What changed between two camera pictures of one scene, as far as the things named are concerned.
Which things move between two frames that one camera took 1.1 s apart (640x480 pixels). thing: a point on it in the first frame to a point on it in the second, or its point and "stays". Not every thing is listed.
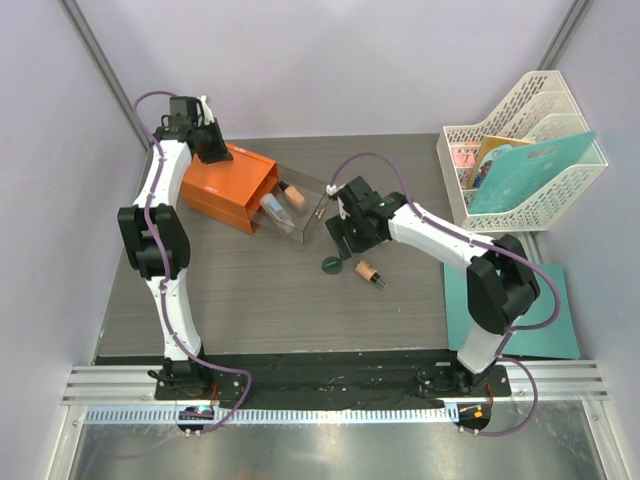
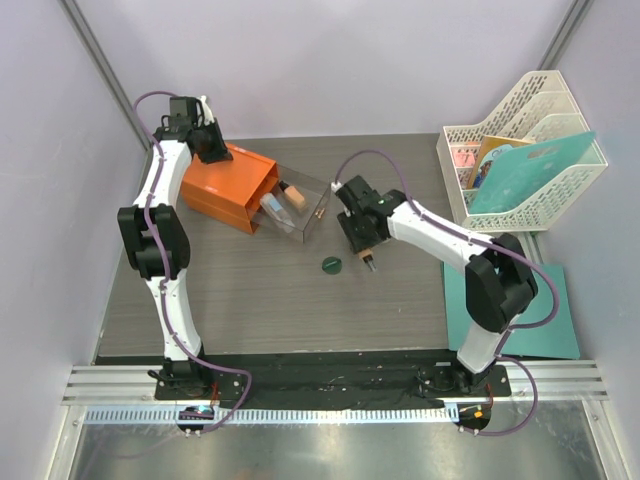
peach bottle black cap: [376, 278] to [368, 259]
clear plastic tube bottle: [275, 210] stays
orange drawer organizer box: [229, 190] stays
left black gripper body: [212, 148] stays
